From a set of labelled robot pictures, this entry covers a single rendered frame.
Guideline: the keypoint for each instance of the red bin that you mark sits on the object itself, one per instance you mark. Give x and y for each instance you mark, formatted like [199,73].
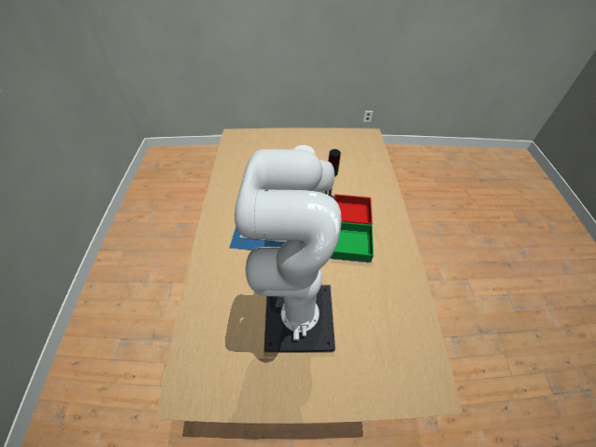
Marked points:
[355,208]

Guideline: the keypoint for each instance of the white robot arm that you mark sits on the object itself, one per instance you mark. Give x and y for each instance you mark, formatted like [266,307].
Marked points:
[310,221]

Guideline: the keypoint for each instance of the green bin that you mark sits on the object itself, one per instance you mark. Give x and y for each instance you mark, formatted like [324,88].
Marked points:
[355,242]

